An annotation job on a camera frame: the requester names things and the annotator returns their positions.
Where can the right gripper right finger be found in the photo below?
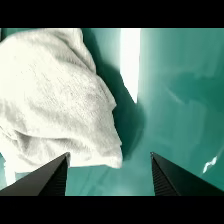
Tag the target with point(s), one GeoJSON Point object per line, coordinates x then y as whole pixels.
{"type": "Point", "coordinates": [173, 180]}

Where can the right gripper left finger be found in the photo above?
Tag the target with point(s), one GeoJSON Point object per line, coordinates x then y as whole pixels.
{"type": "Point", "coordinates": [46, 181]}

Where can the white garment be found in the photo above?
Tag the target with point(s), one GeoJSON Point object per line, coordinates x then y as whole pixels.
{"type": "Point", "coordinates": [50, 100]}

